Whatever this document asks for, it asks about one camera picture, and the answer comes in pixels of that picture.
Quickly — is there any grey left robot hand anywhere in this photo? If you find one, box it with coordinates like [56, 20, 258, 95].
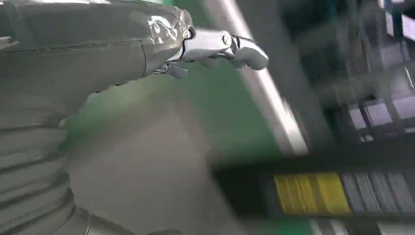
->
[0, 0, 270, 130]

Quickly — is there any green conveyor belt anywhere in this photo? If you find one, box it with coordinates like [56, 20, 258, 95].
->
[65, 61, 283, 164]

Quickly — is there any black scanner column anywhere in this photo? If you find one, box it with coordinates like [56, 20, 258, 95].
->
[209, 155, 415, 225]

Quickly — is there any dark metal shelf rack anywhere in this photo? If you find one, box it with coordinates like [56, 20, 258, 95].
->
[278, 0, 415, 156]

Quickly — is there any silver conveyor frame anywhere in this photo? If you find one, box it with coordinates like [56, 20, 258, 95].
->
[203, 0, 311, 157]

